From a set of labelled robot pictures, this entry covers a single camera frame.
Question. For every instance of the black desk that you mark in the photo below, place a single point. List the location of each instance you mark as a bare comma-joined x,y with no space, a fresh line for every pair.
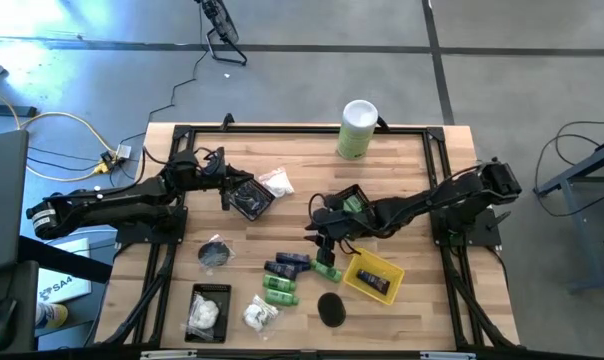
57,257

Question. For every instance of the grey desk top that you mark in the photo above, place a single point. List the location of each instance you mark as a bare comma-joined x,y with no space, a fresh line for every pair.
4,200

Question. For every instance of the white power adapter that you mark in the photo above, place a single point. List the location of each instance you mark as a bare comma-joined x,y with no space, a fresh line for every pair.
123,151

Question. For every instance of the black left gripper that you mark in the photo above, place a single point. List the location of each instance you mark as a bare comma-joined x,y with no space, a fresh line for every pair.
212,172

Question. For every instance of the black aluminium table frame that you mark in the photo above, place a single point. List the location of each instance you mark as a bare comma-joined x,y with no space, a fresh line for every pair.
307,129

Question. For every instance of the black rectangular perforated basket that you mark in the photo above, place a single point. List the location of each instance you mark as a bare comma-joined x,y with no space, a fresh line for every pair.
222,300

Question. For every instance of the green white wipes canister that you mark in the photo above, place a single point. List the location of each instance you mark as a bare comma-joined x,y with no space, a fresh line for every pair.
357,130

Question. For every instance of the bag of cotton balls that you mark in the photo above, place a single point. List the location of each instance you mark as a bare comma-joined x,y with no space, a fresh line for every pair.
277,182
202,315
259,315

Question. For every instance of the black floor bar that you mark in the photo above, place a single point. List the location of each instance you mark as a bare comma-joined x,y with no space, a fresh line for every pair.
12,110

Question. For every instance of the yellow plastic basket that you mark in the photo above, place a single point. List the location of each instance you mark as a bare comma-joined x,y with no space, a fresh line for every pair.
364,255

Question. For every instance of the black floor fan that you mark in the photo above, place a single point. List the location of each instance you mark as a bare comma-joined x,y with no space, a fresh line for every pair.
224,27

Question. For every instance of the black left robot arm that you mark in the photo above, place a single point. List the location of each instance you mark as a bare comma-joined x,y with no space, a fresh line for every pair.
132,200

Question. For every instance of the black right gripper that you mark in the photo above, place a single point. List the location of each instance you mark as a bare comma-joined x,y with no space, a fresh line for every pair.
332,225

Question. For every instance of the white printed box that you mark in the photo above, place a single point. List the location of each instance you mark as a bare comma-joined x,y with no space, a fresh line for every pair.
64,290

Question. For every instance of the yellow power plug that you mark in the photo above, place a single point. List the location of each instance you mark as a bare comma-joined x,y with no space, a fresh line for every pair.
103,166

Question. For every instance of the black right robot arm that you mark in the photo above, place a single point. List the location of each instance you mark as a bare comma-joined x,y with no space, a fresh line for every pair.
432,200

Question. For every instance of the person's yellow white shoe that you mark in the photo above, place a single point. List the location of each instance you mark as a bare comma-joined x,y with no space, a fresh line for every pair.
54,315

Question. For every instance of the black plastic basket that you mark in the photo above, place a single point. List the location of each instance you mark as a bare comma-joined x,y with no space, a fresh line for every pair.
268,196
352,190

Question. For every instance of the black round pad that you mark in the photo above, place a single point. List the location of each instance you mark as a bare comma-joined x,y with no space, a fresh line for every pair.
252,197
213,254

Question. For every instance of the green travel bottle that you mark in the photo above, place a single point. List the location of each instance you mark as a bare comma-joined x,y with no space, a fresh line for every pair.
281,298
328,272
360,202
279,283
348,204

